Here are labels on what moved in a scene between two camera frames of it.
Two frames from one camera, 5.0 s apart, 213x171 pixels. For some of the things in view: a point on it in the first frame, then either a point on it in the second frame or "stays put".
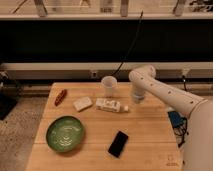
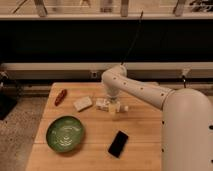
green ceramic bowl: (65, 133) stays put
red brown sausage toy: (60, 98) stays put
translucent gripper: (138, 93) to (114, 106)
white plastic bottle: (104, 104) stays put
